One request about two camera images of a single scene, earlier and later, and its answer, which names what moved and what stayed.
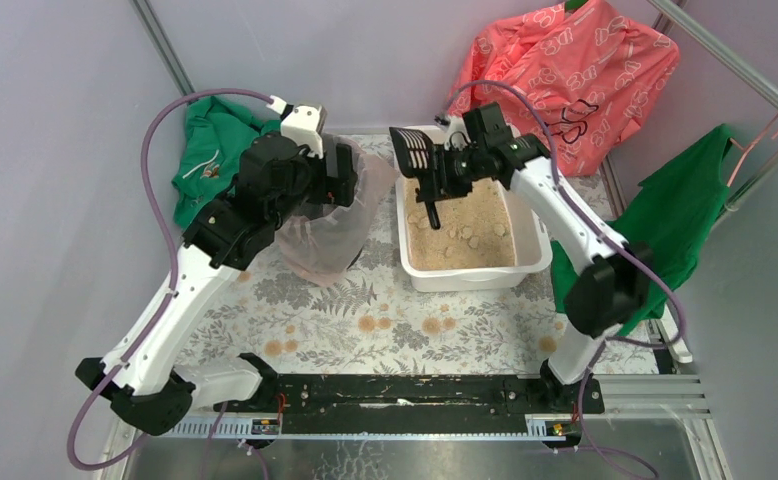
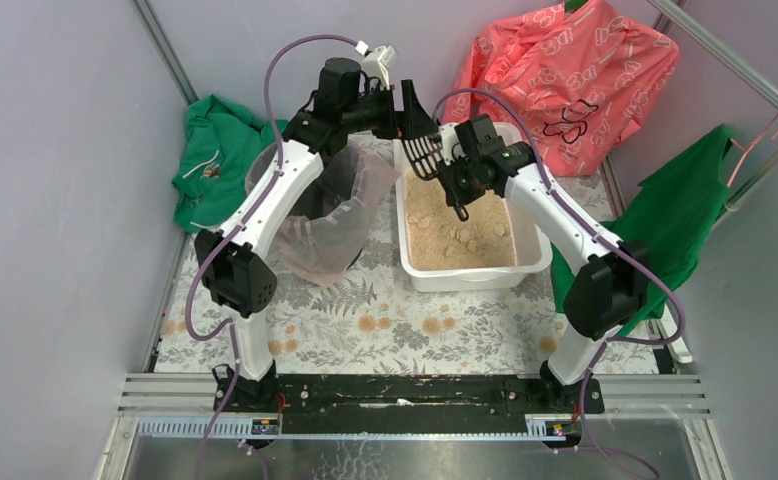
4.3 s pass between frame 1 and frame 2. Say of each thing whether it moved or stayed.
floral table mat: stayed
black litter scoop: moved
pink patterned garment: stayed
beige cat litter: stayed
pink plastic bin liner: stayed
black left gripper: moved
